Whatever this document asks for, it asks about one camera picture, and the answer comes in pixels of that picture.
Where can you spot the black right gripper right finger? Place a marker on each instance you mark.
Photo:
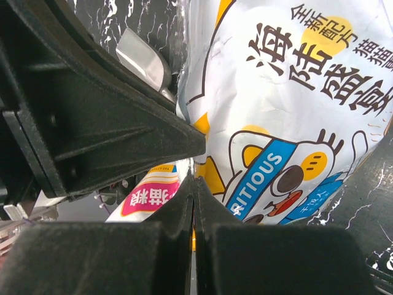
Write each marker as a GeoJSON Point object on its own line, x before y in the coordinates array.
{"type": "Point", "coordinates": [233, 257]}

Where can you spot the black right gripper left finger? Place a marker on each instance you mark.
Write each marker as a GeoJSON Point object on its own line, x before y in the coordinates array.
{"type": "Point", "coordinates": [150, 257]}

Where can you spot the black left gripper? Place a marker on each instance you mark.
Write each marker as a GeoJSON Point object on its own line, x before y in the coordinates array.
{"type": "Point", "coordinates": [67, 126]}

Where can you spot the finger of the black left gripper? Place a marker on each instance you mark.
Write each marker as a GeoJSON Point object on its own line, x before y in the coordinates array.
{"type": "Point", "coordinates": [127, 79]}

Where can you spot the pink white pet food bag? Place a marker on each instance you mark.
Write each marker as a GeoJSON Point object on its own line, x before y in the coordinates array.
{"type": "Point", "coordinates": [292, 98]}

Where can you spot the silver metal scoop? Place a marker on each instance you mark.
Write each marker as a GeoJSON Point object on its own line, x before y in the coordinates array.
{"type": "Point", "coordinates": [145, 62]}

